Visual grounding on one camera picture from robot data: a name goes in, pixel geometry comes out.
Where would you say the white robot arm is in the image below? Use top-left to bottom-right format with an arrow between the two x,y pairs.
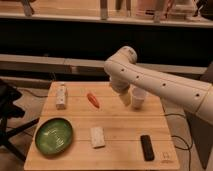
104,46 -> 213,125

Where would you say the white sponge block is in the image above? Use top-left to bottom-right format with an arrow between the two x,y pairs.
90,127 -> 105,148

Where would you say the black remote control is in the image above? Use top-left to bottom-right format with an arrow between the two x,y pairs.
140,135 -> 155,161

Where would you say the white small bottle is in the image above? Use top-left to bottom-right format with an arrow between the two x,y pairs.
56,83 -> 67,110

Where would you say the green glazed bowl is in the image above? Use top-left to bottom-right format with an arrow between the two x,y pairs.
35,118 -> 73,156

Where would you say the black office chair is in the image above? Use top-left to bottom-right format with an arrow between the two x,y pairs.
0,79 -> 38,161

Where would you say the black cable on floor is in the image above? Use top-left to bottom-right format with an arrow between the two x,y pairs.
164,113 -> 194,171

